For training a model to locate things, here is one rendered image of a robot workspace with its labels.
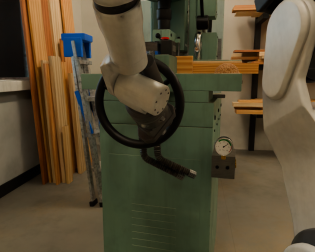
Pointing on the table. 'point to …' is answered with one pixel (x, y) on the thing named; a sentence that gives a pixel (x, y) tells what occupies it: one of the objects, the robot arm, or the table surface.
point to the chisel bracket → (164, 34)
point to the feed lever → (202, 19)
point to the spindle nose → (164, 14)
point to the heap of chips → (226, 68)
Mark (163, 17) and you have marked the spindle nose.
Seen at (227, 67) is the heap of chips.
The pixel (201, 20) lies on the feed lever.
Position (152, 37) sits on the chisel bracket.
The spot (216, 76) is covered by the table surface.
